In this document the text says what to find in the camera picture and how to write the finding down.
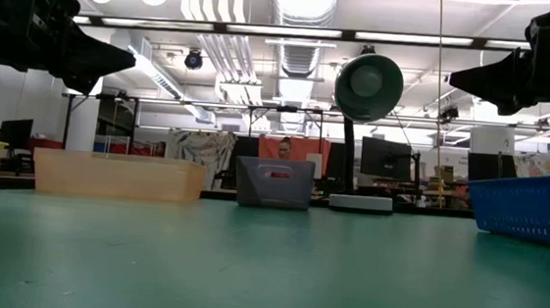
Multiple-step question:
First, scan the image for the blue plastic basket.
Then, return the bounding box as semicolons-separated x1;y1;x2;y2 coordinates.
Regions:
463;168;550;248

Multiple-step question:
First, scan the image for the red cloth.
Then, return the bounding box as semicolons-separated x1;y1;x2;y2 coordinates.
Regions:
255;133;332;179

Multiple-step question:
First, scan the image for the silver ventilation duct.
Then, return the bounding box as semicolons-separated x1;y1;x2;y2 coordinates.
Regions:
265;0;340;80

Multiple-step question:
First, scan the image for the orange translucent plastic bin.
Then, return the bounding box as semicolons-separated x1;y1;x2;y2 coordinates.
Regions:
29;147;209;206

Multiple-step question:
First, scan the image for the black dome camera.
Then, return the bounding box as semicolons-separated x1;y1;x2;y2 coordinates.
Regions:
183;48;206;74
438;104;461;125

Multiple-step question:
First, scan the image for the white desk lamp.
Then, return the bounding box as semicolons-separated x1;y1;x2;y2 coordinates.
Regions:
324;43;407;217

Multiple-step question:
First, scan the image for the brown cardboard box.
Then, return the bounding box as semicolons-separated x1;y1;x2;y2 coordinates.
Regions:
432;165;456;184

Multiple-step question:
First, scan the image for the black rig beam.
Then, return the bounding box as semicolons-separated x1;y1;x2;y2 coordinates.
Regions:
71;4;533;63

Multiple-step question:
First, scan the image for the pale leaf-print cloth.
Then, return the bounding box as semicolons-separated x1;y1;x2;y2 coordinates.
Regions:
162;128;239;195

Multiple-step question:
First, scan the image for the green table mat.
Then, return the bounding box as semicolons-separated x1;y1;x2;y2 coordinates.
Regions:
0;180;550;308

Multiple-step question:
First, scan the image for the person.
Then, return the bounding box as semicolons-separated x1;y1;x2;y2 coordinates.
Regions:
275;135;295;161

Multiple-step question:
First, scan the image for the white sign board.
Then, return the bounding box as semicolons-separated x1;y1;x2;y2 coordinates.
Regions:
305;152;325;180

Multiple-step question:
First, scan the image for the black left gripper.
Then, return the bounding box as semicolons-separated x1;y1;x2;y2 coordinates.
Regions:
0;0;141;99

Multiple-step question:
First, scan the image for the grey translucent plastic bin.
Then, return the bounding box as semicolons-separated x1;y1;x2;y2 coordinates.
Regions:
231;154;318;212

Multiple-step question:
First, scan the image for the black monitor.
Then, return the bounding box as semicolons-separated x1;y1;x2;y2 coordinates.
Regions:
358;136;415;183
0;117;34;153
465;151;520;185

